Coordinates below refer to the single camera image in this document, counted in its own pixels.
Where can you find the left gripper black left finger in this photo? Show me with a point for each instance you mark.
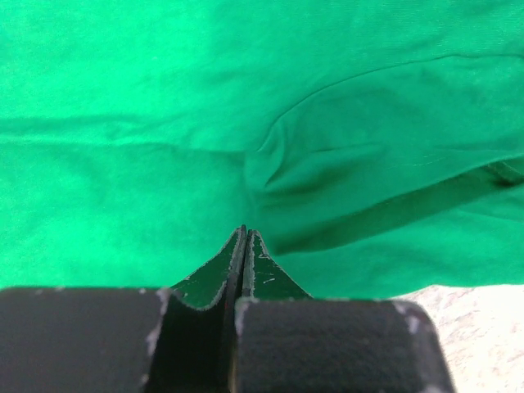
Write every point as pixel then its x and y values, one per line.
pixel 125 339

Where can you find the green t shirt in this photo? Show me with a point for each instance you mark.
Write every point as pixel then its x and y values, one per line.
pixel 376 145

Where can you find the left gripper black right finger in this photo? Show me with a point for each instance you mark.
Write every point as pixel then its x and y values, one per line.
pixel 288 341

